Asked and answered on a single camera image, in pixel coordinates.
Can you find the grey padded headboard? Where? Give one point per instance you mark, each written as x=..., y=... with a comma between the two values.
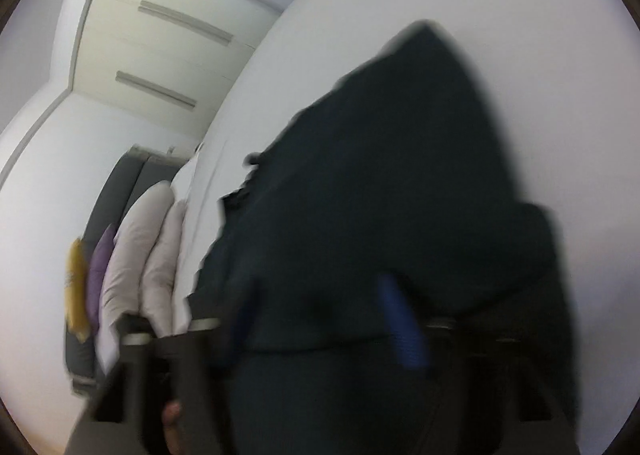
x=115, y=195

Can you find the purple pillow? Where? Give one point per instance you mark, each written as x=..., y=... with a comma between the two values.
x=100, y=275

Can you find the dark knit garment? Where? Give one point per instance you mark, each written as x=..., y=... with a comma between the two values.
x=375, y=185

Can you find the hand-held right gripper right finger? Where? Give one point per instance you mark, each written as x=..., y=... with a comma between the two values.
x=402, y=330

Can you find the cream wardrobe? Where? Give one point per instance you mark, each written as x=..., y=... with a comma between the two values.
x=150, y=50

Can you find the beige duvet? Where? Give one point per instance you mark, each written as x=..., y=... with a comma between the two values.
x=135, y=255

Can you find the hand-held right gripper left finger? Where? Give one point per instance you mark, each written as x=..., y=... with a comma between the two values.
x=192, y=365

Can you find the person's left hand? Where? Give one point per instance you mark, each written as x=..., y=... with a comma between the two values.
x=173, y=422

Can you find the yellow pillow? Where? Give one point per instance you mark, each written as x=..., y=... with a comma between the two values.
x=76, y=285

